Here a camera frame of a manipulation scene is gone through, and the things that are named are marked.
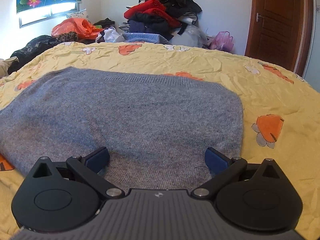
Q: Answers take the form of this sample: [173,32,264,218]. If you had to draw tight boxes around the light blue knit garment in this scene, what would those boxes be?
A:
[122,33,170,44]

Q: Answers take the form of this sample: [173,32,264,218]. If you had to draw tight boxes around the grey plastic bag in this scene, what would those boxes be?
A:
[170,25,208,48]

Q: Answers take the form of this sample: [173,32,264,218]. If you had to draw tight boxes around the red garment on pile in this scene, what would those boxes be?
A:
[124,0,181,28]

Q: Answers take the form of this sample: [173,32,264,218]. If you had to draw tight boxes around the brown wooden door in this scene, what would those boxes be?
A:
[245,0,314,75]

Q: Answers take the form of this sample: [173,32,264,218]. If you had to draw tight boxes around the yellow carrot print quilt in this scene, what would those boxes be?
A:
[1,42,319,239]

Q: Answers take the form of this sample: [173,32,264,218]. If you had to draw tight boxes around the navy dark clothes in pile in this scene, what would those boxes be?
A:
[128,12,173,41]

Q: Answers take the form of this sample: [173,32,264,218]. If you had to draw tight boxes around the pink plastic bag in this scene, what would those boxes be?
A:
[209,31,234,53]

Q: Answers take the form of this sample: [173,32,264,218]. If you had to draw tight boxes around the grey sequin sweater navy sleeves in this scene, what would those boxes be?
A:
[1,67,244,190]

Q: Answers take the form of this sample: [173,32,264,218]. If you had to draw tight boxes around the dark floral garment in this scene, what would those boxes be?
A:
[8,35,58,75]

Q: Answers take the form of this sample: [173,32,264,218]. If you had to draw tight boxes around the orange plastic bag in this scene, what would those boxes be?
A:
[51,18,103,40]

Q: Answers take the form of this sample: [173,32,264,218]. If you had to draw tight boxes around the leopard print garment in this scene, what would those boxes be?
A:
[56,31,79,43]

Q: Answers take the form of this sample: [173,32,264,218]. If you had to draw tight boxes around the white crumpled cloth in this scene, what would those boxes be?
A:
[95,27,125,43]

